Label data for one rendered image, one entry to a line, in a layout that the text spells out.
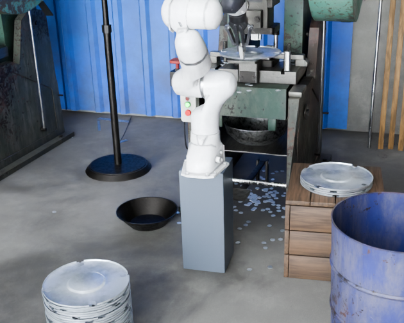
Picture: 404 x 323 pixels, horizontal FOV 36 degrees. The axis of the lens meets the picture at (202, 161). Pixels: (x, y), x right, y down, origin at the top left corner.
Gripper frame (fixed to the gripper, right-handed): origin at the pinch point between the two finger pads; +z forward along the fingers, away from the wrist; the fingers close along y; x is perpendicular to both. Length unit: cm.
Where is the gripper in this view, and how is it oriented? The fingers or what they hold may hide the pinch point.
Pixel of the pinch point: (241, 50)
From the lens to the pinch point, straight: 280.1
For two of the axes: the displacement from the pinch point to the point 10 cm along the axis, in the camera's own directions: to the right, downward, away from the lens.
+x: 2.4, -7.1, 6.6
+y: 9.6, 0.8, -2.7
